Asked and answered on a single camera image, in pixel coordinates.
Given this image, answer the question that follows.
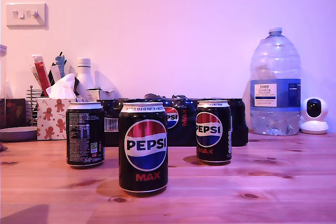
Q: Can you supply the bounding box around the black Pepsi Max can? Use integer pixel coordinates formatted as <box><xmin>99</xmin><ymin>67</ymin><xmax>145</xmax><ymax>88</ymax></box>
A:
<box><xmin>118</xmin><ymin>101</ymin><xmax>169</xmax><ymax>197</ymax></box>
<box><xmin>196</xmin><ymin>100</ymin><xmax>233</xmax><ymax>166</ymax></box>
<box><xmin>65</xmin><ymin>101</ymin><xmax>106</xmax><ymax>169</ymax></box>

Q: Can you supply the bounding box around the black Pepsi Max multipack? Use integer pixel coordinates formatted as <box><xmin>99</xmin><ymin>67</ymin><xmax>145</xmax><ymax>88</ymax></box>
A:
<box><xmin>101</xmin><ymin>93</ymin><xmax>249</xmax><ymax>147</ymax></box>

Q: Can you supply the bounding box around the small white carton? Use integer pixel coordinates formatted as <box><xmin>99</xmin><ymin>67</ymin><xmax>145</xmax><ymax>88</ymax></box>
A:
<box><xmin>86</xmin><ymin>87</ymin><xmax>116</xmax><ymax>102</ymax></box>

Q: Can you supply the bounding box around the white flask bottle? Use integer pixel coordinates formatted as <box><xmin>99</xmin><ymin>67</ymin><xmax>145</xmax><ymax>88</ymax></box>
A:
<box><xmin>76</xmin><ymin>57</ymin><xmax>96</xmax><ymax>99</ymax></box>

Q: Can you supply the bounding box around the blue white packet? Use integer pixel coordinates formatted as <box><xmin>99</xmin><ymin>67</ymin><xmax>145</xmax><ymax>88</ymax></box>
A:
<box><xmin>54</xmin><ymin>55</ymin><xmax>67</xmax><ymax>78</ymax></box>

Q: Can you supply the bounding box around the large clear water bottle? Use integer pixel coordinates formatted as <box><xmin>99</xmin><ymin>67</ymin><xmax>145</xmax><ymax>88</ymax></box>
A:
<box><xmin>249</xmin><ymin>26</ymin><xmax>302</xmax><ymax>136</ymax></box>

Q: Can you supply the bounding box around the white sachet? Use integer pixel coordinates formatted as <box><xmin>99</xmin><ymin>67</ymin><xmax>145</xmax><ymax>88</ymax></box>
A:
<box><xmin>49</xmin><ymin>65</ymin><xmax>62</xmax><ymax>86</ymax></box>

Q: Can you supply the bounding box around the gingerbread print tissue box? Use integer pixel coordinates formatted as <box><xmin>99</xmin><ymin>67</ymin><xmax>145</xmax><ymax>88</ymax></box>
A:
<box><xmin>36</xmin><ymin>73</ymin><xmax>87</xmax><ymax>141</ymax></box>

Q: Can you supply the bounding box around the red white tube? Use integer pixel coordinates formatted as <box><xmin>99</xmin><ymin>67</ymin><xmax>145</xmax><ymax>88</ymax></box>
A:
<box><xmin>31</xmin><ymin>54</ymin><xmax>51</xmax><ymax>96</ymax></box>

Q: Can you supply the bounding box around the dark patterned box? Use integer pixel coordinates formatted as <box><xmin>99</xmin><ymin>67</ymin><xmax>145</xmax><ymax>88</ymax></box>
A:
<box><xmin>5</xmin><ymin>98</ymin><xmax>27</xmax><ymax>128</ymax></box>

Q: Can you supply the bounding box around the grey plate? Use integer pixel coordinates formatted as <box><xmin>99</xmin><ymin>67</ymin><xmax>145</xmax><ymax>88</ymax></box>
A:
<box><xmin>0</xmin><ymin>126</ymin><xmax>38</xmax><ymax>142</ymax></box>

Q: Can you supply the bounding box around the wire basket holder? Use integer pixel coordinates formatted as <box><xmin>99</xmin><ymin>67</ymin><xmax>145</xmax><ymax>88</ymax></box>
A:
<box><xmin>26</xmin><ymin>85</ymin><xmax>50</xmax><ymax>126</ymax></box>

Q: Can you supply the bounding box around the small white round camera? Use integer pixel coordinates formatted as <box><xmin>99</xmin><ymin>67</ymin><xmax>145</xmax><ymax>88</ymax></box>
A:
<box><xmin>300</xmin><ymin>97</ymin><xmax>330</xmax><ymax>134</ymax></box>

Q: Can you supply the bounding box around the white wall switch plate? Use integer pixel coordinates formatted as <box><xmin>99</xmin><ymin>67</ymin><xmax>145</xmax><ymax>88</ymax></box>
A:
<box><xmin>6</xmin><ymin>3</ymin><xmax>49</xmax><ymax>28</ymax></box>

